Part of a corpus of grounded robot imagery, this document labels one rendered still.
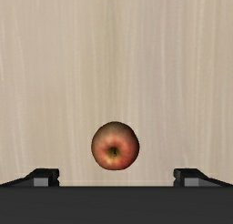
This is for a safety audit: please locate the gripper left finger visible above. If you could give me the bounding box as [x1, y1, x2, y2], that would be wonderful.
[0, 168, 61, 188]

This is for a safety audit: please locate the red apple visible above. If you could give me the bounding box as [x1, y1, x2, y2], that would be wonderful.
[90, 121, 141, 171]

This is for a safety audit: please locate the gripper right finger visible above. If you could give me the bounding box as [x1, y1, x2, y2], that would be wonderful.
[173, 168, 233, 188]

